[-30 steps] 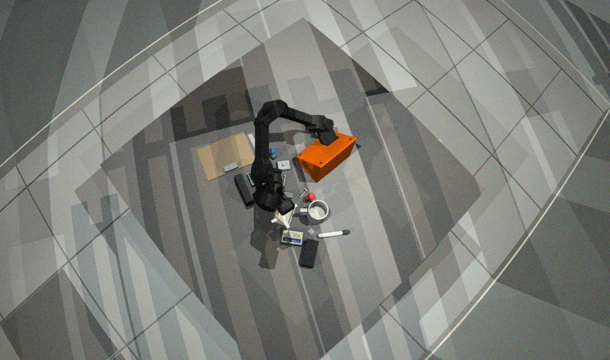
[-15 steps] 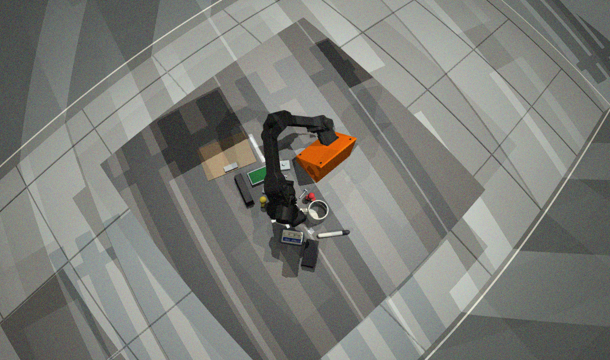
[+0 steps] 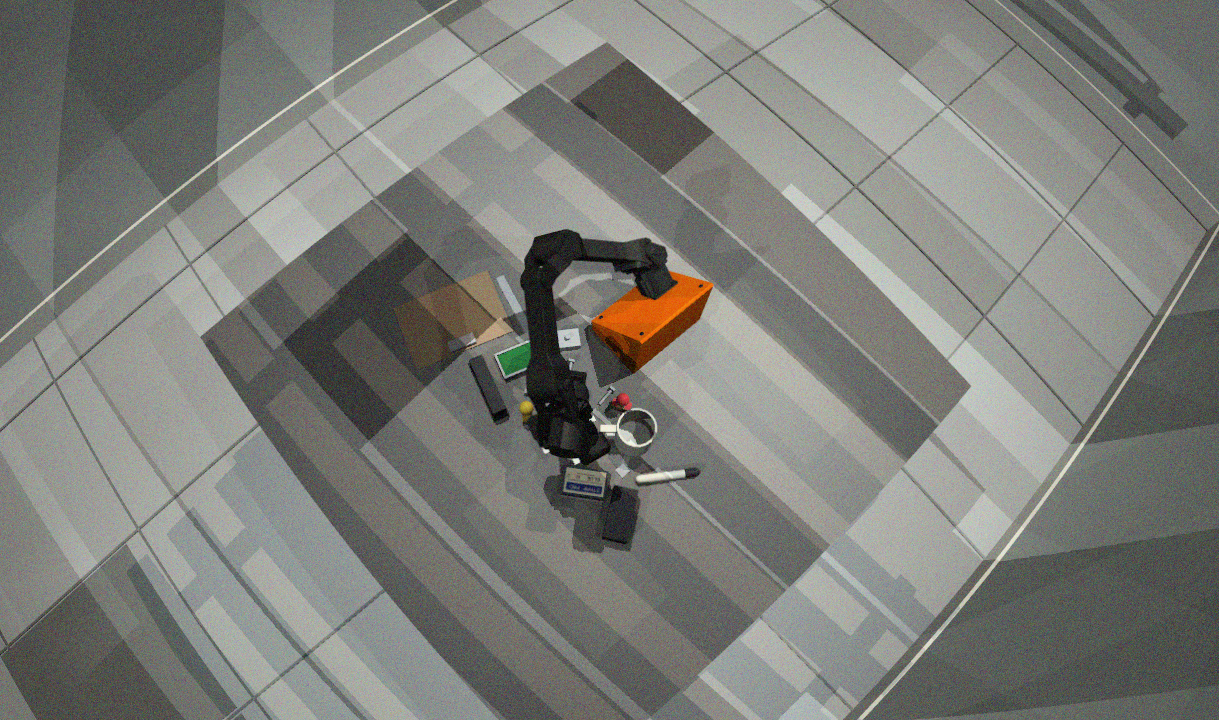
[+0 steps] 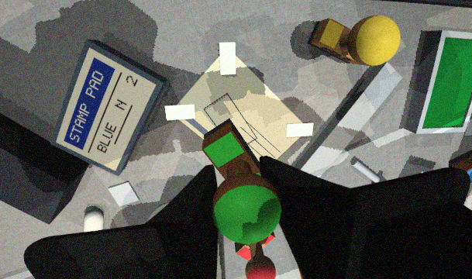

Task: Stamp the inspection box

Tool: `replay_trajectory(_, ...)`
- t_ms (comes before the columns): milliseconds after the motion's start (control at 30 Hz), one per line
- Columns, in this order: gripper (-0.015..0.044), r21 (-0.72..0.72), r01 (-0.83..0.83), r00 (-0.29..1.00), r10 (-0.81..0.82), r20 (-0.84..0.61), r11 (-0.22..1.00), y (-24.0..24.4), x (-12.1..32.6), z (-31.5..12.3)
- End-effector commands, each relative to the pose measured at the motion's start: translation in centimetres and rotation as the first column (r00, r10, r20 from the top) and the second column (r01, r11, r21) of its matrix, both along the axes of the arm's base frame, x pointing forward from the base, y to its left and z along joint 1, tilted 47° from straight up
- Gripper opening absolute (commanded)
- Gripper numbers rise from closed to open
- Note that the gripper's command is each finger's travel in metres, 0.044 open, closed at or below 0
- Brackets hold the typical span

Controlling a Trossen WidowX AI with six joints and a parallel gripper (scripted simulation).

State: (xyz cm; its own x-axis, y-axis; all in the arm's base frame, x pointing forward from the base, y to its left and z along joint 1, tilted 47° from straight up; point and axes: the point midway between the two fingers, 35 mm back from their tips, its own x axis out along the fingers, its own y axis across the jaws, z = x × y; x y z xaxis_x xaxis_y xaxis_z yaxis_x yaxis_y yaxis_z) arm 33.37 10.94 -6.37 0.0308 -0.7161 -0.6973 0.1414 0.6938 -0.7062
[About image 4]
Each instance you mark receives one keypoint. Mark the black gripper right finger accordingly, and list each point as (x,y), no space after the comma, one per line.
(325,224)

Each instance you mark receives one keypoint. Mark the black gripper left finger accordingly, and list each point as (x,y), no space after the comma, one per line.
(179,242)

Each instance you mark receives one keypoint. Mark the red-handled rubber stamp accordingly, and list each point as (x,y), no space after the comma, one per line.
(258,265)

